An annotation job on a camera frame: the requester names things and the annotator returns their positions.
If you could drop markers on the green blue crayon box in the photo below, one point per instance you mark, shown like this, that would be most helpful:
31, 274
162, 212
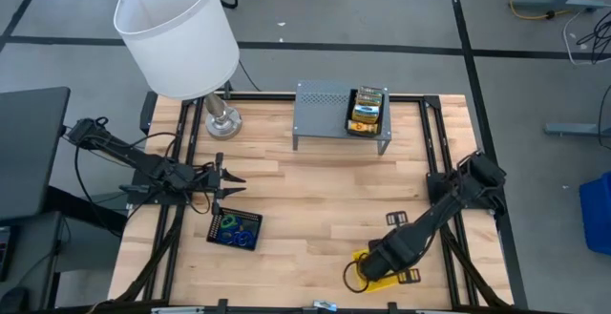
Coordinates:
365, 112

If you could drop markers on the black mesh plastic basket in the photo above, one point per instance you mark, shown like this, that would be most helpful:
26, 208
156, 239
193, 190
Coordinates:
212, 235
348, 113

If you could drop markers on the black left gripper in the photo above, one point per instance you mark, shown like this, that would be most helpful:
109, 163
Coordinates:
217, 185

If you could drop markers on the grey perforated metal shelf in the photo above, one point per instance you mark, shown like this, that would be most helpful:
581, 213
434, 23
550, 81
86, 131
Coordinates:
320, 118

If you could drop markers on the yellow plastic basket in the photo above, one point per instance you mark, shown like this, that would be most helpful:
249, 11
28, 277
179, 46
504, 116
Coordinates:
359, 256

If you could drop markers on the black desk top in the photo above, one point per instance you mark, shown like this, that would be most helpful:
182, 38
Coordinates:
28, 152

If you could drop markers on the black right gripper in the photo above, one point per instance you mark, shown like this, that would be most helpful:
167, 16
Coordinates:
389, 254

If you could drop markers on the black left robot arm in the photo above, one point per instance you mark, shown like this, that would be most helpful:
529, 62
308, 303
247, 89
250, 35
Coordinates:
143, 161

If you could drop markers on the black aluminium table frame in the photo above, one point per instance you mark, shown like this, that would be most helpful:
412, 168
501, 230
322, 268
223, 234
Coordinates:
262, 96

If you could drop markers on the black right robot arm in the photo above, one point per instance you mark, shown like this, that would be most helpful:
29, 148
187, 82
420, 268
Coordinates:
444, 209

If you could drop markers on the grey desk foot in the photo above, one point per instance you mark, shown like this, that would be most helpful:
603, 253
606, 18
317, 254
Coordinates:
573, 129

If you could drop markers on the silver aluminium rail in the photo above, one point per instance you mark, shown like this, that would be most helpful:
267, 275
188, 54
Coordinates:
176, 310

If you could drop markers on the silver blue clip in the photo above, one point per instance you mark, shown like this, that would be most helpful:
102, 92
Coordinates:
324, 305

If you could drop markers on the blue plastic bin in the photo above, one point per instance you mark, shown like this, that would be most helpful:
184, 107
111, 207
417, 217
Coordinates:
596, 214

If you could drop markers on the white shade silver table lamp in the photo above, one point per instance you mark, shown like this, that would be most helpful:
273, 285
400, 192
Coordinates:
176, 32

